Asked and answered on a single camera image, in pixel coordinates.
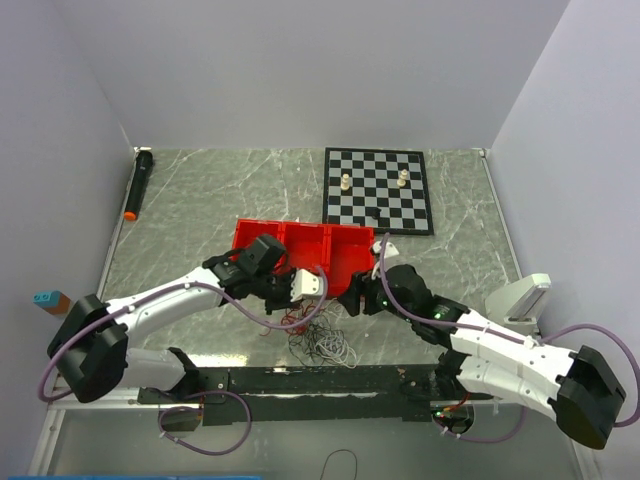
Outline white grey wedge object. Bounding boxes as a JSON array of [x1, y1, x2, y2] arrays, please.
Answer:
[[485, 273, 552, 335]]

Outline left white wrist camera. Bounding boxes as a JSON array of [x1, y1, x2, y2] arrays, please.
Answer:
[[290, 269, 327, 302]]

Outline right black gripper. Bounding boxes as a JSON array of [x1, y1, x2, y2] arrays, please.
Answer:
[[336, 261, 416, 323]]

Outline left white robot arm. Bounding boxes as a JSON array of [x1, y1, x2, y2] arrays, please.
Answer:
[[47, 234, 324, 403]]

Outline blue brown toy block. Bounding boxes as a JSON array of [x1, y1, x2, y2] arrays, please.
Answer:
[[33, 290, 71, 316]]

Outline black grey chessboard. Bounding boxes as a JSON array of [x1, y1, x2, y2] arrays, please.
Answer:
[[322, 147, 434, 236]]

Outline aluminium frame rail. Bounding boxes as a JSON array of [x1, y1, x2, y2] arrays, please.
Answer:
[[27, 388, 144, 476]]

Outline cream chess piece right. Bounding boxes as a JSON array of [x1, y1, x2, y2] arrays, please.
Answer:
[[396, 169, 409, 188]]

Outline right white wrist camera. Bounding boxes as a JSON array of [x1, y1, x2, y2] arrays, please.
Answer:
[[369, 240, 400, 258]]

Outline red three-compartment plastic tray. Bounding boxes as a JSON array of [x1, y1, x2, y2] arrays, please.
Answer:
[[233, 218, 374, 298]]

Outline black thin cable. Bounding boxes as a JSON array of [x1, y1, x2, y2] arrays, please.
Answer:
[[287, 314, 346, 364]]

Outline cream chess piece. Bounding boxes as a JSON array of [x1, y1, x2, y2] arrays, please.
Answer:
[[396, 169, 409, 188], [340, 174, 350, 191]]

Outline cream chess piece left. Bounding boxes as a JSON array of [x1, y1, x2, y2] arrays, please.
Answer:
[[340, 174, 350, 191]]

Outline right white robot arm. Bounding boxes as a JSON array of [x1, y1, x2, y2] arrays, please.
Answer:
[[338, 264, 626, 450]]

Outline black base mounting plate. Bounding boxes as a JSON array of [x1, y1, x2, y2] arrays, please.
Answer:
[[136, 364, 496, 428]]

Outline black marker orange cap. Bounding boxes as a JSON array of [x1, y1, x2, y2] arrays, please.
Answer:
[[123, 150, 155, 222]]

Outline thin dark floor cable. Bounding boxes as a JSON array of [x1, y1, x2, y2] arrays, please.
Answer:
[[319, 449, 359, 480]]

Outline red thin cable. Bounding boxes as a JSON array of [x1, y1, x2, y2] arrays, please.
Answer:
[[259, 299, 326, 339]]

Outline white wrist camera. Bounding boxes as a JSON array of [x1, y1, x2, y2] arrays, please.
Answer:
[[290, 269, 327, 302], [369, 240, 400, 258]]

